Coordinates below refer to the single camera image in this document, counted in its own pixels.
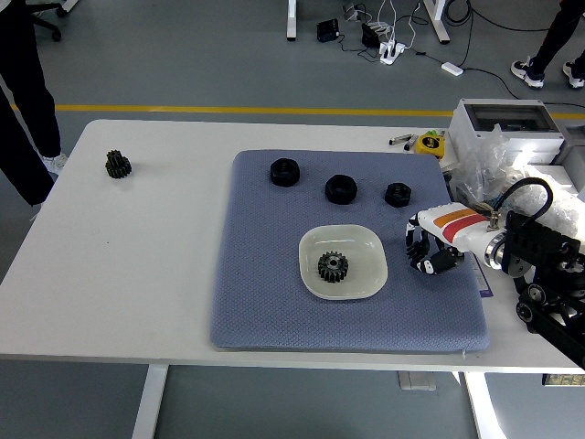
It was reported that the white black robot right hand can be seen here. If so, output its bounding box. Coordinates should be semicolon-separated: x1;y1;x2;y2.
404;205;498;277

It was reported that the person in dark trousers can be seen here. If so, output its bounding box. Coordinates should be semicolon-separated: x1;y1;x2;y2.
510;0;585;91

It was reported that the white table leg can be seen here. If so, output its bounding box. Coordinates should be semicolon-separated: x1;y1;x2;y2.
131;365;169;439
459;370;509;439

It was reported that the black double stepped gear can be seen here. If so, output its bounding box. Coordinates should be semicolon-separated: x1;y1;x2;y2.
105;149;133;180

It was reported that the large black hex nut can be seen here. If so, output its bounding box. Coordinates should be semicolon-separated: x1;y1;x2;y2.
269;157;302;187
324;174;357;206

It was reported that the person with white shoes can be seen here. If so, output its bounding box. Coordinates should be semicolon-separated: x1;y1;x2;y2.
0;0;69;208

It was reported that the white desk leg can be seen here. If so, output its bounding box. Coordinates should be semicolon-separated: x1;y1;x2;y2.
286;0;300;43
423;0;452;45

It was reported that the black office chair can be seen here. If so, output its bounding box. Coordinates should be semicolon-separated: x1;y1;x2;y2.
29;0;64;43

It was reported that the small black hex nut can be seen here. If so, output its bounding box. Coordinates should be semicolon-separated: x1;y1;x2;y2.
384;182;414;209

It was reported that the blue-grey textured mat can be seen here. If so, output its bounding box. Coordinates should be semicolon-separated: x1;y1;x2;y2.
208;149;493;354

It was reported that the white power strip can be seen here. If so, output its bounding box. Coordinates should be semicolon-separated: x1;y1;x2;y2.
378;40;408;66

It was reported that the white square dish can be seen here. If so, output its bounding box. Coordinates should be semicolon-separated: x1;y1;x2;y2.
298;223;389;301

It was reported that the large black gear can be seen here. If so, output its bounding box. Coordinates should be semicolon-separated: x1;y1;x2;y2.
316;250;351;285

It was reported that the black charger box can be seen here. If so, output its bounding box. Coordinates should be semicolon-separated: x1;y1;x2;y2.
316;18;341;44

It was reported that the black power adapter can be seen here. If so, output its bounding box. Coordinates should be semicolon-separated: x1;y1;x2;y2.
361;22;382;49

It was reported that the clear plastic bag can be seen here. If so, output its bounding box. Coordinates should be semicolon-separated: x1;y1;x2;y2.
450;123;517;207

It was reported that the grey under-table socket box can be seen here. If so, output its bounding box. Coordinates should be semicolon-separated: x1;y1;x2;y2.
397;370;438;391

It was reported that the bubble wrap bag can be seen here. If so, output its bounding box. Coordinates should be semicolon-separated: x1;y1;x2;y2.
516;177;585;240

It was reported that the yellow tape measure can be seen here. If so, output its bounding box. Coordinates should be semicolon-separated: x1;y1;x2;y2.
415;131;447;160

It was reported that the purple white paper sheet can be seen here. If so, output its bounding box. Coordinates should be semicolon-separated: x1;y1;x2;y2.
470;255;495;299

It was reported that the white cardboard box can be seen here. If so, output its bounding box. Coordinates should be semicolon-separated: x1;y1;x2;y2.
505;136;567;166

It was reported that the small black gear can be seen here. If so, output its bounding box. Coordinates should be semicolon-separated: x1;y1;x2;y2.
405;241;431;262

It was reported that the grey electrical enclosure box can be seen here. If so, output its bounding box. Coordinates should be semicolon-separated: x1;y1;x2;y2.
450;99;566;152

